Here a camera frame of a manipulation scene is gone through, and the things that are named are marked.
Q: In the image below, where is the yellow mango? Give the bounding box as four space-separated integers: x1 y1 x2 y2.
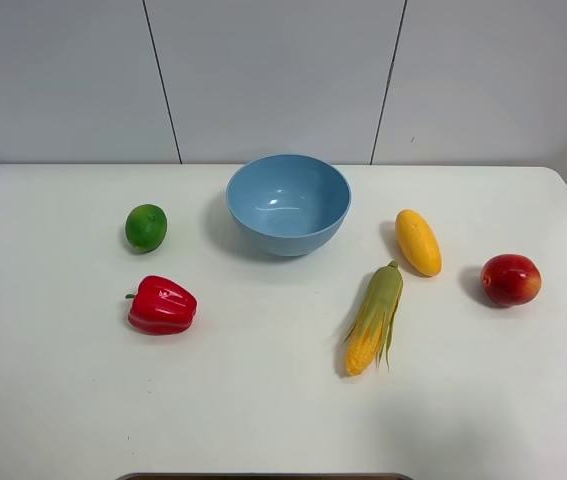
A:
395 209 442 277

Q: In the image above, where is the blue plastic bowl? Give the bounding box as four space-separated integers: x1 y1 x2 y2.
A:
225 154 352 257

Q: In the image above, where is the red bell pepper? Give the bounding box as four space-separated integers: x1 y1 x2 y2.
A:
125 275 197 335

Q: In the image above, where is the red apple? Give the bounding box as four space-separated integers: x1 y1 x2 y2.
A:
480 254 542 307

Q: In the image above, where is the corn cob with husk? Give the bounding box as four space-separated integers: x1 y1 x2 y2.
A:
344 261 404 377

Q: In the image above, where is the green lime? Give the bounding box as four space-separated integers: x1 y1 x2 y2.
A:
124 204 168 253

